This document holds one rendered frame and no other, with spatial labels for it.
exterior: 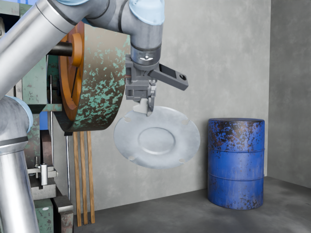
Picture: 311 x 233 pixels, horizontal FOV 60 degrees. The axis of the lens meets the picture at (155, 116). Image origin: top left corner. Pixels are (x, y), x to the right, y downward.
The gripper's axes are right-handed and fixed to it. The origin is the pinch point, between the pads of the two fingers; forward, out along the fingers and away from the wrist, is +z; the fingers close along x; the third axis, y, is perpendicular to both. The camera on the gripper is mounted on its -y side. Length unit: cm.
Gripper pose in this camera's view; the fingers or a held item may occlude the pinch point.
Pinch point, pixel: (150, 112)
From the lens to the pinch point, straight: 82.6
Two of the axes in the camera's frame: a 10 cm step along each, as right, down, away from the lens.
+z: -0.6, 6.7, 7.4
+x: 0.6, 7.4, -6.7
